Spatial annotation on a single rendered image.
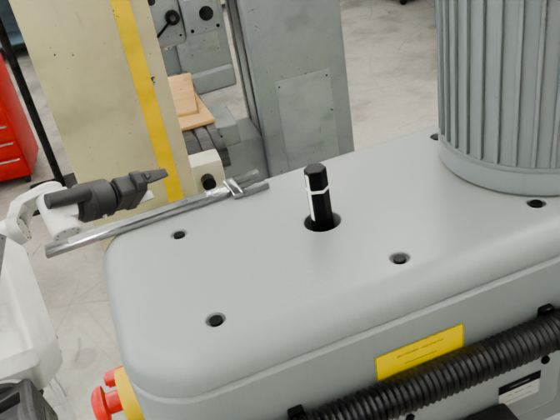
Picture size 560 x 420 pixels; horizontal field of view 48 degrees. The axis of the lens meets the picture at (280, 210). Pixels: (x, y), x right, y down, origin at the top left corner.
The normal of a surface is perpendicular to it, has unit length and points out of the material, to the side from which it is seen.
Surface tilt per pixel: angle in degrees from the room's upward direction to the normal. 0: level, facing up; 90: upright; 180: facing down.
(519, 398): 90
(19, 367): 76
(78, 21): 90
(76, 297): 0
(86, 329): 0
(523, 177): 90
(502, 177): 90
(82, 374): 0
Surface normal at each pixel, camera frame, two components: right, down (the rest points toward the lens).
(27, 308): 0.77, -0.55
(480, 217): -0.15, -0.83
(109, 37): 0.34, 0.46
